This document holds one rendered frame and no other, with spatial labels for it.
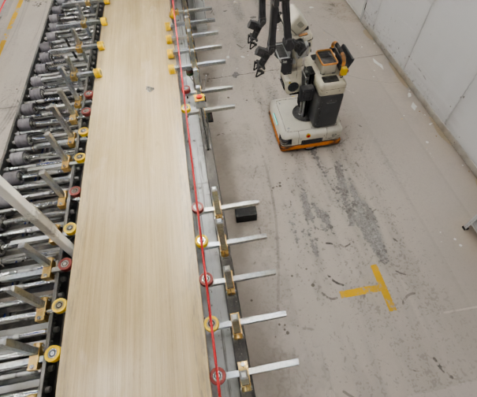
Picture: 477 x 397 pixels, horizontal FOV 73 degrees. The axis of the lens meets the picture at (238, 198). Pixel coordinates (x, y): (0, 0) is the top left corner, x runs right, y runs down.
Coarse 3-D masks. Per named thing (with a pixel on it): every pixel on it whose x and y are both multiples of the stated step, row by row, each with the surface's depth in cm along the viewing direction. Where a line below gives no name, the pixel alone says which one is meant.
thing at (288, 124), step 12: (276, 108) 355; (288, 108) 354; (276, 120) 350; (288, 120) 344; (300, 120) 343; (276, 132) 358; (288, 132) 334; (300, 132) 333; (312, 132) 334; (324, 132) 335; (336, 132) 338; (288, 144) 342; (300, 144) 345; (312, 144) 347; (324, 144) 349
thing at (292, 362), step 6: (288, 360) 166; (294, 360) 166; (258, 366) 165; (264, 366) 165; (270, 366) 165; (276, 366) 165; (282, 366) 165; (288, 366) 165; (228, 372) 164; (234, 372) 164; (252, 372) 164; (258, 372) 164; (228, 378) 163
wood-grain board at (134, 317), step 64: (128, 0) 378; (128, 64) 307; (128, 128) 257; (128, 192) 222; (128, 256) 196; (192, 256) 194; (128, 320) 175; (192, 320) 173; (64, 384) 159; (128, 384) 158; (192, 384) 156
